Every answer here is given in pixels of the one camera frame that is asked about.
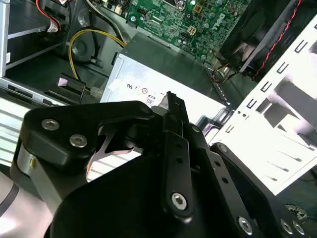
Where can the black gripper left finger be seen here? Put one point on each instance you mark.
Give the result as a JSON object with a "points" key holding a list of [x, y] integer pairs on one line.
{"points": [[74, 116]]}

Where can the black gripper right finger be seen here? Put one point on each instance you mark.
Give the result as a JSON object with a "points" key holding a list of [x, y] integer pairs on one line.
{"points": [[237, 188]]}

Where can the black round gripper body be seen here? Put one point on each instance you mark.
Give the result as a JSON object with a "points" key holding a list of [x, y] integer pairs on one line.
{"points": [[111, 210]]}

